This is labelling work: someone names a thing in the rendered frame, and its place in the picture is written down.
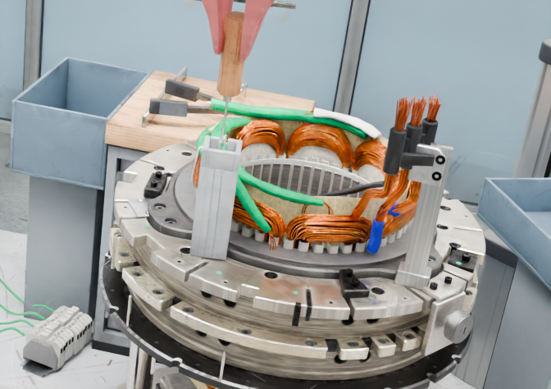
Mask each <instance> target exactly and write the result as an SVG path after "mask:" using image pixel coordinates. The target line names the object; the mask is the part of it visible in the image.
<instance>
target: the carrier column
mask: <svg viewBox="0 0 551 389"><path fill-rule="evenodd" d="M151 365H152V356H151V355H149V354H147V353H146V352H144V351H143V350H141V349H140V348H139V347H138V346H137V345H136V344H135V343H134V342H132V341H130V357H129V367H128V375H127V383H126V389H152V388H153V374H151Z"/></svg>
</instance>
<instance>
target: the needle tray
mask: <svg viewBox="0 0 551 389"><path fill-rule="evenodd" d="M476 215H477V216H478V217H479V218H480V219H481V220H482V221H483V222H484V223H485V224H486V225H487V226H488V227H489V228H490V229H491V230H492V232H493V233H494V234H495V235H496V236H497V237H498V238H499V239H500V240H501V241H502V242H503V243H504V244H505V245H506V246H507V247H508V248H509V249H510V250H511V251H512V252H513V253H514V254H515V255H516V256H517V257H518V258H519V259H518V262H517V267H516V271H515V273H514V277H513V280H512V285H511V289H510V292H509V295H508V301H507V303H506V307H505V310H504V313H503V319H502V322H501V325H500V329H499V334H498V337H497V341H496V343H495V347H494V352H493V355H492V359H491V361H490V367H489V370H488V373H487V377H486V380H485V385H484V389H551V178H485V181H484V184H483V188H482V191H481V195H480V201H479V204H478V208H477V212H476Z"/></svg>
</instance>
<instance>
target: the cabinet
mask: <svg viewBox="0 0 551 389"><path fill-rule="evenodd" d="M149 153H150V152H146V151H141V150H137V149H129V148H125V147H121V146H116V145H112V144H109V145H108V155H107V175H106V186H105V197H104V208H103V219H102V239H101V249H100V260H99V271H98V292H97V303H96V314H95V324H94V334H93V341H92V349H94V350H100V351H105V352H109V353H113V354H117V355H124V356H128V357H130V339H129V338H128V337H127V336H126V335H125V334H124V333H123V332H122V331H121V329H120V328H119V327H118V326H117V325H116V324H115V323H114V321H113V320H112V314H109V313H108V312H107V309H106V307H105V304H104V303H103V300H102V295H101V291H100V273H101V266H102V261H103V260H104V259H105V255H106V253H107V251H108V249H109V248H110V247H109V239H110V230H111V228H113V222H114V220H115V214H114V196H115V189H116V185H117V182H118V181H124V172H125V170H126V169H127V168H128V167H130V166H131V165H132V164H133V163H134V162H136V161H138V160H140V159H141V158H142V157H144V156H145V155H147V154H149ZM124 182H128V181H124ZM128 183H132V182H128Z"/></svg>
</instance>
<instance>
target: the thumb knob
mask: <svg viewBox="0 0 551 389"><path fill-rule="evenodd" d="M472 326H473V317H472V316H471V315H470V314H469V313H467V312H465V311H464V310H462V309H459V310H457V311H455V312H454V313H452V314H451V316H450V317H449V319H448V320H447V322H446V323H445V326H444V337H445V338H447V339H448V340H450V341H451V342H453V343H455V344H457V343H460V342H462V341H464V340H465V339H466V338H467V336H468V335H469V333H470V331H471V329H472Z"/></svg>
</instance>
